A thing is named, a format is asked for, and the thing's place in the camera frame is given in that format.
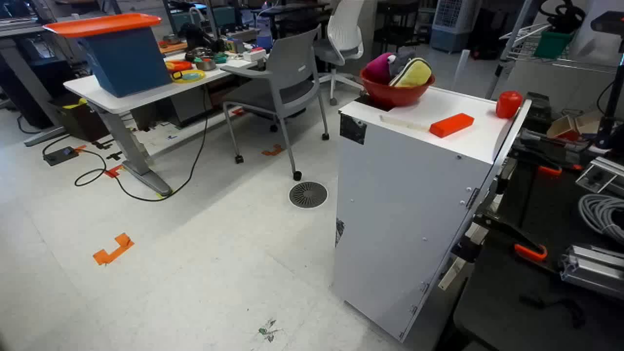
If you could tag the yellow brown-striped plush toy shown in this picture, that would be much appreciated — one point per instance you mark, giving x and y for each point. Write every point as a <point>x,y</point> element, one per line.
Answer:
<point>416,74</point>

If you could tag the white office chair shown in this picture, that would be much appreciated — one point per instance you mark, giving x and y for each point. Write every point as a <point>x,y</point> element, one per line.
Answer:
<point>344,31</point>

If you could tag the gray office chair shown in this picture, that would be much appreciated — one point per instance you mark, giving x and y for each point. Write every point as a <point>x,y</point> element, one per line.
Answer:
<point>294,64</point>

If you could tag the gray plush doll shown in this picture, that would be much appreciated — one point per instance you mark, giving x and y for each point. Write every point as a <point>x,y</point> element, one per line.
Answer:
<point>401,60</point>

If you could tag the magenta plush toy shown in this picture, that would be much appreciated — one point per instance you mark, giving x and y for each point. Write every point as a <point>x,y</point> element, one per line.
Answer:
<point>377,68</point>

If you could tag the yellow green toy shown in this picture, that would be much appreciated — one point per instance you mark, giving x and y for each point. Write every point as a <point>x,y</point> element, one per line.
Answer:
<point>192,74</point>

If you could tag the silver aluminium extrusion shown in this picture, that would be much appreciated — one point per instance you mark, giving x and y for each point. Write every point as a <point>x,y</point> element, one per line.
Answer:
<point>592,269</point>

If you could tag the black power adapter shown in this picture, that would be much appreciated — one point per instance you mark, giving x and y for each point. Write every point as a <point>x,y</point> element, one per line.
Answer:
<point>61,156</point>

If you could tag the green box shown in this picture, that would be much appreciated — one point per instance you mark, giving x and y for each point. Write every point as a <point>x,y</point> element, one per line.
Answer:
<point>555,43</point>

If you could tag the red bowl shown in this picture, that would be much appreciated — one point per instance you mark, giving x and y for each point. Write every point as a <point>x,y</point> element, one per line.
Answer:
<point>397,95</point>

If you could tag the white desk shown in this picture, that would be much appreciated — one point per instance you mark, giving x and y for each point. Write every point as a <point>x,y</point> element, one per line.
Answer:
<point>124,97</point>

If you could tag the black stand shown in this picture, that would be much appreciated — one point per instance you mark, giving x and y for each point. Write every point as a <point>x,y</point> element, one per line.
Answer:
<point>611,84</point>

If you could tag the orange toy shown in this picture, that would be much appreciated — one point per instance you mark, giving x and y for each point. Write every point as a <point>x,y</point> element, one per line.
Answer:
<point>178,64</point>

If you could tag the orange rectangular block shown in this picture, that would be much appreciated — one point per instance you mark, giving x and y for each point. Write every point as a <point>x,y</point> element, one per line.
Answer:
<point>451,125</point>

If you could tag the orange bin lid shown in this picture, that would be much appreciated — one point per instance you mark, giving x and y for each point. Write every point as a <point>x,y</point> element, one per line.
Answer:
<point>104,23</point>

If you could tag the white cabinet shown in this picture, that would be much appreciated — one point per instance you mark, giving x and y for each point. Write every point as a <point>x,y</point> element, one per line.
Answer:
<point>403,214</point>

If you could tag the dark gray desk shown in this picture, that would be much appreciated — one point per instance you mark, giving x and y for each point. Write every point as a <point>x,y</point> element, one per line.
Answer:
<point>26,70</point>

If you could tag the silver metal box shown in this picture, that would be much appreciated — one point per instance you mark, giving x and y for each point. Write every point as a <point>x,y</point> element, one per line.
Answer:
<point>602,175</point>

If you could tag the small orange floor tape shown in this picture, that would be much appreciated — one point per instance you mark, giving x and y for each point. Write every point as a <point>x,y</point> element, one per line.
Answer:
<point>274,150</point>

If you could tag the orange bracket-shaped floor tape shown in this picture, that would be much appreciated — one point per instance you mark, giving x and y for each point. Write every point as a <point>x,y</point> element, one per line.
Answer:
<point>104,255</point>

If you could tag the blue storage bin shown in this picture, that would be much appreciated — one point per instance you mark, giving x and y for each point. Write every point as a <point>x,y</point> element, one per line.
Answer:
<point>128,60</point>

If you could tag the round gray floor cover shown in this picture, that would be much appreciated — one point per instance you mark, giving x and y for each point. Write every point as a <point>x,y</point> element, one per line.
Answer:
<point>309,193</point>

